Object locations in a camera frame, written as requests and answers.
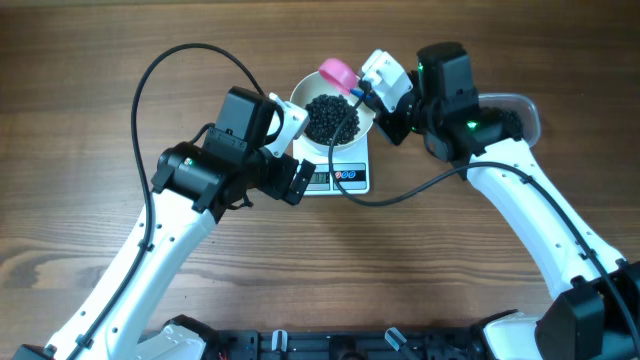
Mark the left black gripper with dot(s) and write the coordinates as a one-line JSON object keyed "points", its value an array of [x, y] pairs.
{"points": [[298, 181]]}

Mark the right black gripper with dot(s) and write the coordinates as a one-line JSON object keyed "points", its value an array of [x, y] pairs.
{"points": [[388, 126]]}

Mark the pink scoop with blue handle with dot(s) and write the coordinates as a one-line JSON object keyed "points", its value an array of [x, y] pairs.
{"points": [[340, 76]]}

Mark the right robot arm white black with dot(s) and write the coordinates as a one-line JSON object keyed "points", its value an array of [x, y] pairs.
{"points": [[487, 140]]}

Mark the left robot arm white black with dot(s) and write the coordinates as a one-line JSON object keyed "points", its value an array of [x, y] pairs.
{"points": [[191, 190]]}

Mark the white digital kitchen scale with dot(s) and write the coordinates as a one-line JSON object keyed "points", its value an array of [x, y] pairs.
{"points": [[350, 164]]}

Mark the black beans in bowl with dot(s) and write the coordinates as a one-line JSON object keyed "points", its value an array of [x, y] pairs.
{"points": [[326, 112]]}

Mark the black beans pile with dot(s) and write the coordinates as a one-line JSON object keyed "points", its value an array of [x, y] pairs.
{"points": [[512, 124]]}

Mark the clear plastic food container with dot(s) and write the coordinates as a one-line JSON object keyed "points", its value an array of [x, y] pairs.
{"points": [[523, 106]]}

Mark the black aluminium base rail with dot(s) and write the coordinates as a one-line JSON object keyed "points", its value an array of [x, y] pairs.
{"points": [[393, 343]]}

